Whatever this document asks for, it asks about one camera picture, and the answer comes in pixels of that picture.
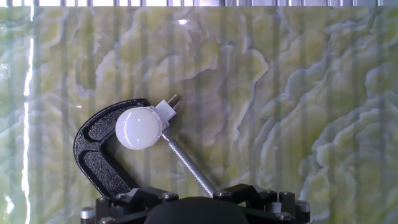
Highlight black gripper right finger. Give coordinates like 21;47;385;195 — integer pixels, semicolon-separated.
214;183;311;224

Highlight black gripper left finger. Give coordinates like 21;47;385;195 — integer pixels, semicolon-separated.
80;186;180;224

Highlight black C-clamp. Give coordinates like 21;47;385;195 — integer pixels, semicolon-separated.
73;98;218;198

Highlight white light bulb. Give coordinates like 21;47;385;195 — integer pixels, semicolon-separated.
114;105;164;151

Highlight green marble pattern mat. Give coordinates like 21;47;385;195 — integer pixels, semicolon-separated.
0;6;398;224

